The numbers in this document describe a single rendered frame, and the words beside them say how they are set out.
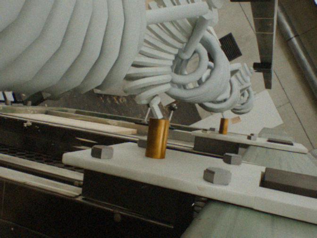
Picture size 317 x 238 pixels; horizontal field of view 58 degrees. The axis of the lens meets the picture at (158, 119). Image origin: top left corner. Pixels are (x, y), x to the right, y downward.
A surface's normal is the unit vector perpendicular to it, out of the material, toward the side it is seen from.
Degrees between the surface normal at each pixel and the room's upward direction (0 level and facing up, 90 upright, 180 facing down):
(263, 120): 90
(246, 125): 90
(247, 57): 90
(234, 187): 58
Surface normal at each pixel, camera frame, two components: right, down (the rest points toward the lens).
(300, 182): 0.12, -0.99
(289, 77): -0.36, 0.02
